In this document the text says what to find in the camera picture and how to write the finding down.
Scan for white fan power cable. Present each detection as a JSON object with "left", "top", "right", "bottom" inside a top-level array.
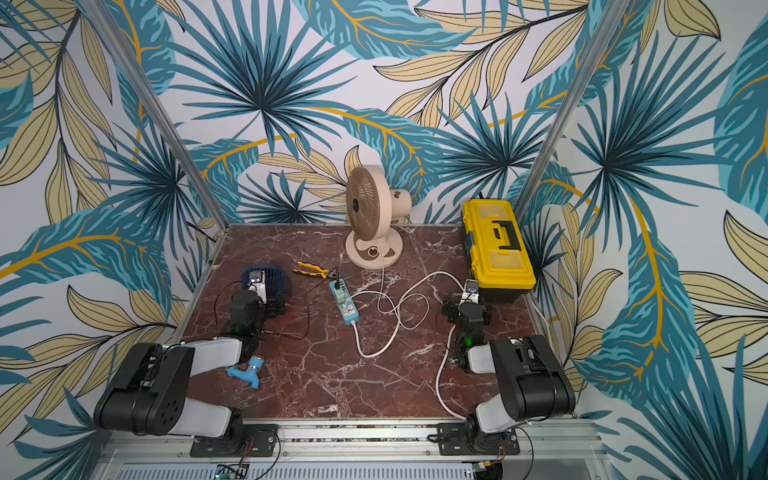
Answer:
[{"left": 350, "top": 245, "right": 432, "bottom": 331}]

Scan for blue power strip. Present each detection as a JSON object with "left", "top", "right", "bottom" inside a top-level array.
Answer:
[{"left": 329, "top": 278, "right": 359, "bottom": 325}]

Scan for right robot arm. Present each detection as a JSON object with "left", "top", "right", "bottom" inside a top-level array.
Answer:
[{"left": 441, "top": 294, "right": 576, "bottom": 440}]

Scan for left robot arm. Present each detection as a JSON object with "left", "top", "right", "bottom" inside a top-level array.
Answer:
[{"left": 93, "top": 289, "right": 285, "bottom": 439}]

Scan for small navy blue fan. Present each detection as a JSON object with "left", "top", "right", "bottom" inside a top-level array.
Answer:
[{"left": 241, "top": 263, "right": 291, "bottom": 300}]

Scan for beige desk fan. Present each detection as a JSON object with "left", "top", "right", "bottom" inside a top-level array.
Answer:
[{"left": 345, "top": 166, "right": 412, "bottom": 269}]

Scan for yellow black pliers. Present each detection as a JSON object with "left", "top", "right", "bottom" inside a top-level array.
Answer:
[{"left": 292, "top": 262, "right": 339, "bottom": 280}]

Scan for light blue pipe fitting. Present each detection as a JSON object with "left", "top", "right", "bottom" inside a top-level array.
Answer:
[{"left": 227, "top": 355, "right": 265, "bottom": 389}]

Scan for yellow black toolbox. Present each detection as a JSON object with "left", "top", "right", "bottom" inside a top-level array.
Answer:
[{"left": 462, "top": 199, "right": 537, "bottom": 304}]

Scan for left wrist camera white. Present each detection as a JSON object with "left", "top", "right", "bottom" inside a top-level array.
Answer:
[{"left": 247, "top": 269, "right": 268, "bottom": 304}]

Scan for white power strip cable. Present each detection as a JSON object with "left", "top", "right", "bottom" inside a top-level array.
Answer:
[{"left": 350, "top": 271, "right": 481, "bottom": 421}]

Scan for black USB cable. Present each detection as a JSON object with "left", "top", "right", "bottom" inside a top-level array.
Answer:
[{"left": 212, "top": 266, "right": 346, "bottom": 343}]

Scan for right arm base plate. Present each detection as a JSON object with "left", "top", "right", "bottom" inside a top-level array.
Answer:
[{"left": 427, "top": 422, "right": 520, "bottom": 457}]

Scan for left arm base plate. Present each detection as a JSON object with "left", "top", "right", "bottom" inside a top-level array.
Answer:
[{"left": 190, "top": 424, "right": 278, "bottom": 458}]

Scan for aluminium front rail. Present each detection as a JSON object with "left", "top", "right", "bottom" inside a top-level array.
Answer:
[{"left": 91, "top": 418, "right": 618, "bottom": 479}]

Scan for left aluminium frame post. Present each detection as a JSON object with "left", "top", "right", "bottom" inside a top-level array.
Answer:
[{"left": 79, "top": 0, "right": 229, "bottom": 231}]

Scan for aluminium frame post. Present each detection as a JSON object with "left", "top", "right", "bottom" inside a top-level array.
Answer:
[
  {"left": 79, "top": 0, "right": 229, "bottom": 231},
  {"left": 514, "top": 0, "right": 629, "bottom": 219}
]

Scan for right aluminium frame post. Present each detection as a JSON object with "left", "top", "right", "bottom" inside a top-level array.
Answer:
[{"left": 514, "top": 0, "right": 629, "bottom": 219}]

